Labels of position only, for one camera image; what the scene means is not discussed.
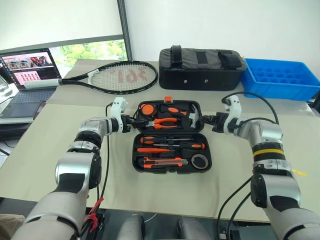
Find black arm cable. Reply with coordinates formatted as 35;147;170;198
216;90;280;240
95;101;113;201

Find black orange utility knife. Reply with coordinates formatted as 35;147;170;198
142;156;189;169

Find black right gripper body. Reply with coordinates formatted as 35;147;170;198
209;112;229;134

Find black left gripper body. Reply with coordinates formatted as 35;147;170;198
121;113;139;133

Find black grey fabric bag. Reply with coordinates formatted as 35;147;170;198
158;44;247;92

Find grey rounded robot leg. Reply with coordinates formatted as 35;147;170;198
176;215;212;240
116;215;146;240

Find white plastic packaging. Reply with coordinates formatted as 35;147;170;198
0;74;17;102

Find orange handled pliers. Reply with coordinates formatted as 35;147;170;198
145;117;179;131

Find black electrical tape roll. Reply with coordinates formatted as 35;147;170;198
190;153;208;169

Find thin shaft screwdriver orange black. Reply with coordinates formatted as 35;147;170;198
153;142;207;151

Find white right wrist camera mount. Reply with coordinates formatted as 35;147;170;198
221;96;242;136

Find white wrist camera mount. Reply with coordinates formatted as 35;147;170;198
110;96;131;134
221;96;242;136

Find grey window frame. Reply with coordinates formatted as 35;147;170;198
0;0;134;61

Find black tennis racket white grip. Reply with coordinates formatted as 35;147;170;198
23;60;159;95

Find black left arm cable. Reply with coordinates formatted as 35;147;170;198
95;101;113;201

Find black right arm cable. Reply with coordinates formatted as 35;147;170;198
216;90;280;240

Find orange tape measure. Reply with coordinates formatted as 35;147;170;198
133;103;158;119

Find thick shaft screwdriver orange black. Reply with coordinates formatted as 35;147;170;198
139;135;194;145

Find open laptop computer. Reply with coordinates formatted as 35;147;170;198
0;47;62;120

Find brown rounded object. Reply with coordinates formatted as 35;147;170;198
0;213;26;240

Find blue plastic divided crate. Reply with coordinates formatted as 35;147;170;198
240;57;320;102

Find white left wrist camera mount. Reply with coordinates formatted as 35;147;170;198
110;96;131;134

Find claw hammer orange black handle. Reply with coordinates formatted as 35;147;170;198
159;104;202;129

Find orange voltage tester pen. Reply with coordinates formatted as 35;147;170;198
136;147;176;154

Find black tool case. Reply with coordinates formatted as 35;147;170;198
131;95;213;175

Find red cable tie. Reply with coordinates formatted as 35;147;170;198
84;196;105;234

